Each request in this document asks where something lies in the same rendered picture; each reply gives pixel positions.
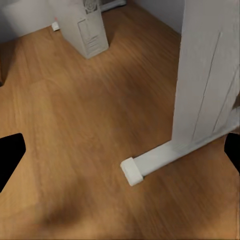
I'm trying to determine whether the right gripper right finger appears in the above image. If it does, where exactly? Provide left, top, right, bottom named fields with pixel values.
left=224, top=132, right=240, bottom=173

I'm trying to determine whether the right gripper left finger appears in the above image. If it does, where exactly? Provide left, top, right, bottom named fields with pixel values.
left=0, top=133, right=26, bottom=193

